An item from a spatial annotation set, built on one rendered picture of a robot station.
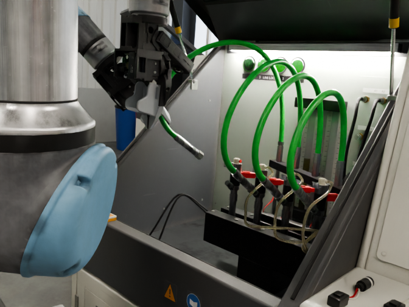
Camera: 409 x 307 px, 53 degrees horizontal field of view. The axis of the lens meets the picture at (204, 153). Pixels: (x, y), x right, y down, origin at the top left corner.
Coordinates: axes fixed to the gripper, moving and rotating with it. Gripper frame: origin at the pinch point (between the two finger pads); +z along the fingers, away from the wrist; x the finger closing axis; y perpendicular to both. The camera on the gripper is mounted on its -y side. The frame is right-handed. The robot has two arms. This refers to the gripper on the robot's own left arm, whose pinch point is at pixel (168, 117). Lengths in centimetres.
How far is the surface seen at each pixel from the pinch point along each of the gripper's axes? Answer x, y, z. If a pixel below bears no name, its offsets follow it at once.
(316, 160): 7.8, -19.8, 32.2
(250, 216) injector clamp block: 0.0, 0.8, 33.1
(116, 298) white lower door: -2.8, 39.1, 25.1
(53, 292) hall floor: -160, 95, 32
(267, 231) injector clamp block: 10.3, 1.8, 35.4
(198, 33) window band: -598, -240, -84
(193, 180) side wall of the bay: -36.8, 1.5, 21.4
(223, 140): 18.2, -2.7, 11.5
